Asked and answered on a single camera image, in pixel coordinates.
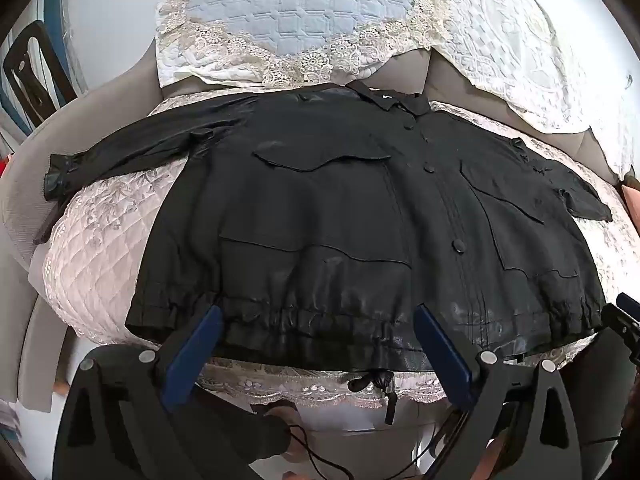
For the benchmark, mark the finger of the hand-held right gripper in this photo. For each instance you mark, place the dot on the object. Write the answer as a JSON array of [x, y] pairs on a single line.
[[622, 322]]

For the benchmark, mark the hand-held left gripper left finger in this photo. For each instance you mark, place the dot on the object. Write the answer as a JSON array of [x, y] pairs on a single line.
[[196, 347]]

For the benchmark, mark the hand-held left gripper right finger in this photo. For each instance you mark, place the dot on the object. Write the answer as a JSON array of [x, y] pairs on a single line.
[[442, 347]]

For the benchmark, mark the black jacket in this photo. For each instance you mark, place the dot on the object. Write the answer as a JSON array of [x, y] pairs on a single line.
[[340, 220]]

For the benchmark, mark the pink cushion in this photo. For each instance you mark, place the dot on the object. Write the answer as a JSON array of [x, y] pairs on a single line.
[[631, 195]]

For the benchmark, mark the pink quilted sofa mat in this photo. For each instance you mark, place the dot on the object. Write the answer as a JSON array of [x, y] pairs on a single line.
[[110, 240]]

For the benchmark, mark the grey sofa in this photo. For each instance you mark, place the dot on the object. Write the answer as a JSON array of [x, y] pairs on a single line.
[[95, 110]]

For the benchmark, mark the white quilted lace cover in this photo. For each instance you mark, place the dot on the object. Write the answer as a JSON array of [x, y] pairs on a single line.
[[540, 45]]

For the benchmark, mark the black chair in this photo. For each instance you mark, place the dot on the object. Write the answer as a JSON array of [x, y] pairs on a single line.
[[17, 67]]

